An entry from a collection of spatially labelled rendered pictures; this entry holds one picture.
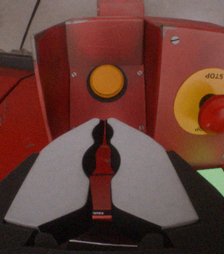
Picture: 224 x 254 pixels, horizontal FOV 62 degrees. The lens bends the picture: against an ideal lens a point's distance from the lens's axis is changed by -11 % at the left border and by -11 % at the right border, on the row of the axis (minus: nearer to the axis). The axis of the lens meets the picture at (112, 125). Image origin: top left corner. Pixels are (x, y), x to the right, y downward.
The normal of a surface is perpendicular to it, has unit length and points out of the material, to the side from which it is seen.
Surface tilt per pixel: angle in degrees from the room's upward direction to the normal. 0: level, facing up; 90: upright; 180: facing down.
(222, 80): 0
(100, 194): 90
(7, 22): 0
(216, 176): 90
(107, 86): 35
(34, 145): 90
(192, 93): 0
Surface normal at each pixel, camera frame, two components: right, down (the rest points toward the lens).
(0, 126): 0.21, -0.82
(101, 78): 0.00, -0.03
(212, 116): -0.04, 0.54
